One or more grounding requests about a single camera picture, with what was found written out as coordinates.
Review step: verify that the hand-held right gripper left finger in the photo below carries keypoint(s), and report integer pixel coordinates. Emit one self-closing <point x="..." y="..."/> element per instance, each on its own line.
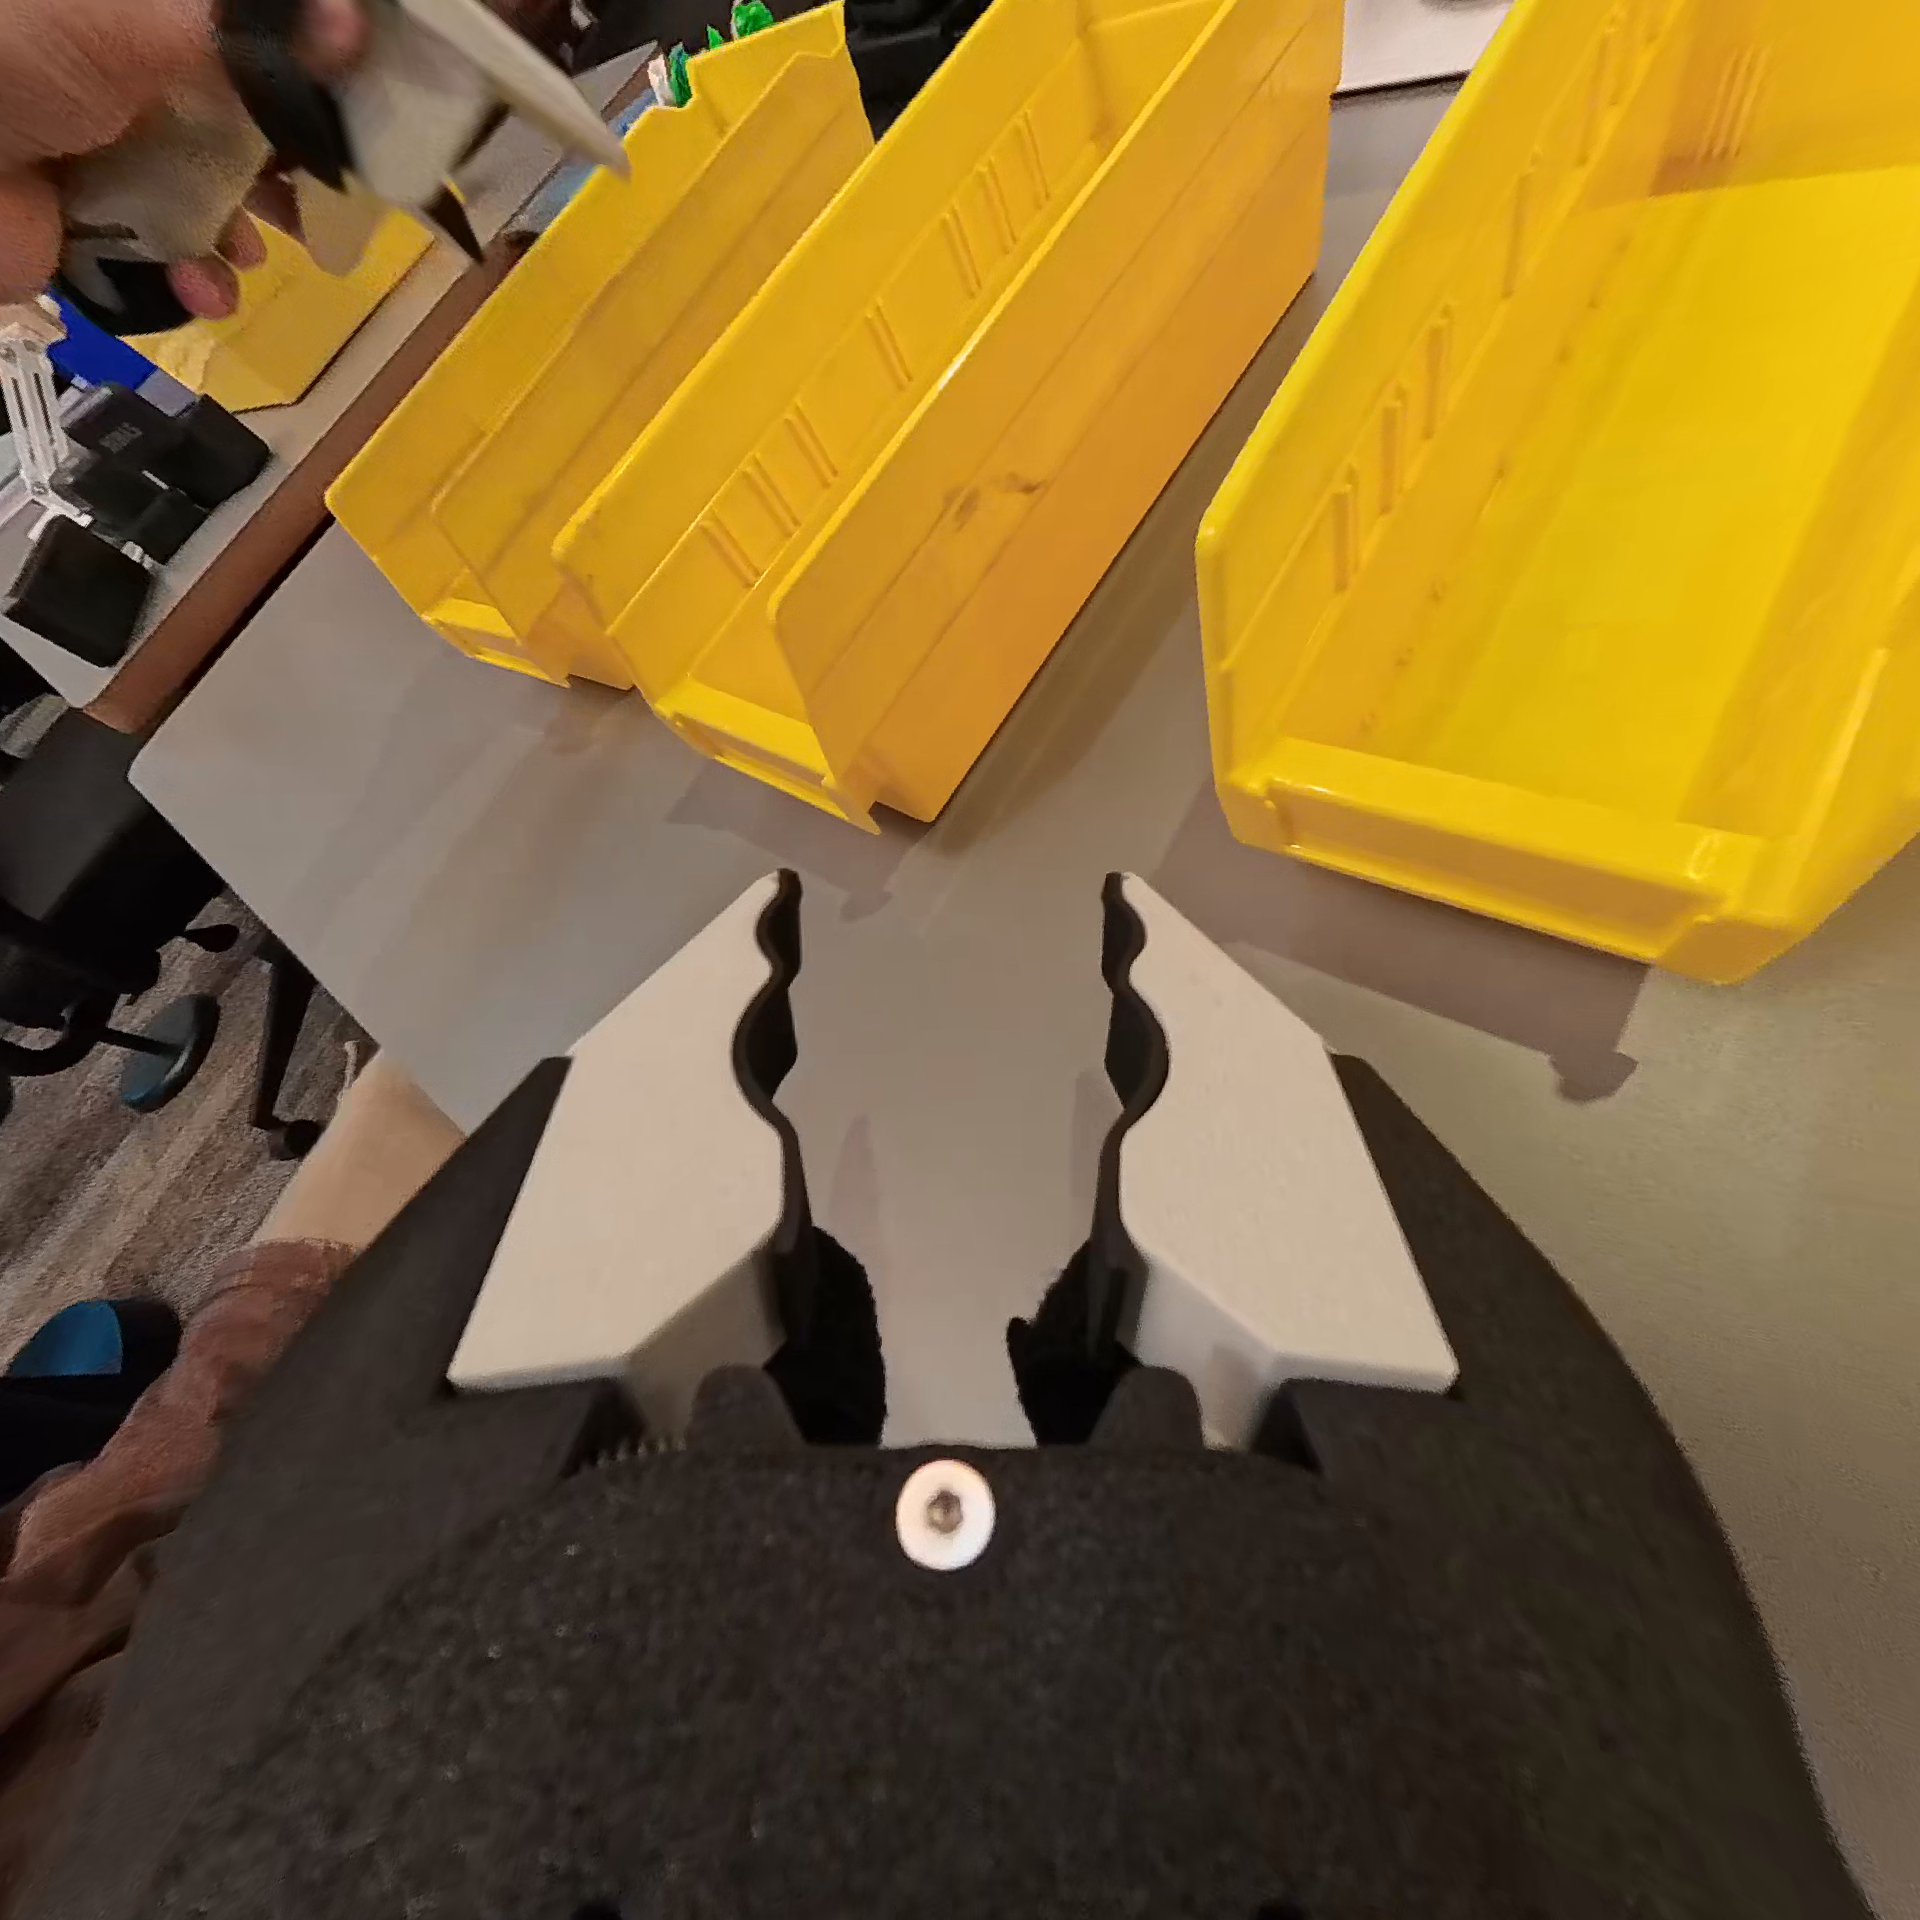
<point x="629" y="1203"/>

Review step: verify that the grey desk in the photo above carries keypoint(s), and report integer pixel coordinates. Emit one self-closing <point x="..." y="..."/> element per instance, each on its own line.
<point x="455" y="901"/>

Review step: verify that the white jointed stand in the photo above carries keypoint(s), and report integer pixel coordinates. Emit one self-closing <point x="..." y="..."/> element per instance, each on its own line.
<point x="36" y="415"/>

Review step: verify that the black case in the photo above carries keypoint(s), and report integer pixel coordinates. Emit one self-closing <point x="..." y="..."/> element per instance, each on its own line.
<point x="162" y="465"/>
<point x="77" y="595"/>

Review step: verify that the black power station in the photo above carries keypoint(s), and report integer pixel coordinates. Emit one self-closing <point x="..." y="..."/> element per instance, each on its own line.
<point x="904" y="41"/>

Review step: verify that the person's left hand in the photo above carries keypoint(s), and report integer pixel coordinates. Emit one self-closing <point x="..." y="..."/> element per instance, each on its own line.
<point x="89" y="87"/>

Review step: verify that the blue plastic bin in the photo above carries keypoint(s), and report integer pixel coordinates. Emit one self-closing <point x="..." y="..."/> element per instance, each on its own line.
<point x="89" y="355"/>

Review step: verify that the person's blue black shoe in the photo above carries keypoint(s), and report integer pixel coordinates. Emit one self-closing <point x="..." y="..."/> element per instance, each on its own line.
<point x="77" y="1339"/>

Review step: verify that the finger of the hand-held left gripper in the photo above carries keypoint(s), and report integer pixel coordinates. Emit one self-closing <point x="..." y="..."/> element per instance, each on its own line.
<point x="530" y="87"/>
<point x="368" y="226"/>

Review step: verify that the yellow plastic storage bin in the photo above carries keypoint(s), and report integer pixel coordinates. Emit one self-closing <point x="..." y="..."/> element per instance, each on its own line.
<point x="307" y="308"/>
<point x="975" y="528"/>
<point x="605" y="380"/>
<point x="1576" y="528"/>

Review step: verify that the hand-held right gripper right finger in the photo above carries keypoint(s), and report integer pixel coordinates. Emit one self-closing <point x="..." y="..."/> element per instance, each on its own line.
<point x="1276" y="1203"/>

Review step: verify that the green plastic object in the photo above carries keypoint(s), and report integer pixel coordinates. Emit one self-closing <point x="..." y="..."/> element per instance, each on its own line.
<point x="746" y="20"/>

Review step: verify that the black office chair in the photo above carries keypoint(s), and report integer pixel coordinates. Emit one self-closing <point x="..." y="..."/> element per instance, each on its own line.
<point x="89" y="868"/>

